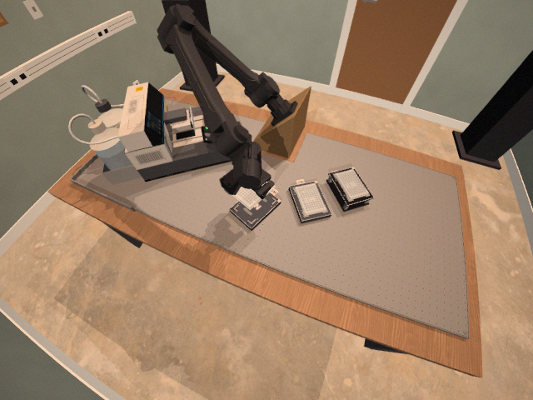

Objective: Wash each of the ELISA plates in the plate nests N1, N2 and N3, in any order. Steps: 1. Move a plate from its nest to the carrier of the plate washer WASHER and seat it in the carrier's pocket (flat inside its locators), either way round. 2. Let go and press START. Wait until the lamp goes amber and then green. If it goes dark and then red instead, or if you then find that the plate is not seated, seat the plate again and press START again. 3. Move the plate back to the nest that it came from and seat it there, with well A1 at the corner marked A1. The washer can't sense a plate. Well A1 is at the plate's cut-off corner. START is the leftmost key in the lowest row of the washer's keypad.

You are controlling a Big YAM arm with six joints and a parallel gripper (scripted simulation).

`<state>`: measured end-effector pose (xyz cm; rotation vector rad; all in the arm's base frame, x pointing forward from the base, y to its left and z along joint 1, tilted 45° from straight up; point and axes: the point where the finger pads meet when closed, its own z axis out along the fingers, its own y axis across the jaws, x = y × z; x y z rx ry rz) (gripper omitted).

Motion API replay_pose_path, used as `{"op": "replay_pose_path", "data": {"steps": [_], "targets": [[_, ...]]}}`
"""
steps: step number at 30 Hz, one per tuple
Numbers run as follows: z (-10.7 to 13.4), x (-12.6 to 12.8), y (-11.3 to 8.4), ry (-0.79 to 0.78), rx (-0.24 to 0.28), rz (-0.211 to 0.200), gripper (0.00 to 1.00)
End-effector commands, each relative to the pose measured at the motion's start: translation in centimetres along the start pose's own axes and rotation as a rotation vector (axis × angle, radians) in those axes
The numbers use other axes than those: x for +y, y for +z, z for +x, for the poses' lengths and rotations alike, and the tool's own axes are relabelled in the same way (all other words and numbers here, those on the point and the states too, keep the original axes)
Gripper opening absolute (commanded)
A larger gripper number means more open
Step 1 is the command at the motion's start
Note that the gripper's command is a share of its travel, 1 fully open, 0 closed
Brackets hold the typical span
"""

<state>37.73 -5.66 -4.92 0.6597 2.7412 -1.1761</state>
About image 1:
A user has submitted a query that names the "white microplate with grid of square wells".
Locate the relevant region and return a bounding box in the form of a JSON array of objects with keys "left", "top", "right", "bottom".
[
  {"left": 232, "top": 186, "right": 276, "bottom": 210},
  {"left": 295, "top": 183, "right": 326, "bottom": 216},
  {"left": 335, "top": 169, "right": 369, "bottom": 200}
]

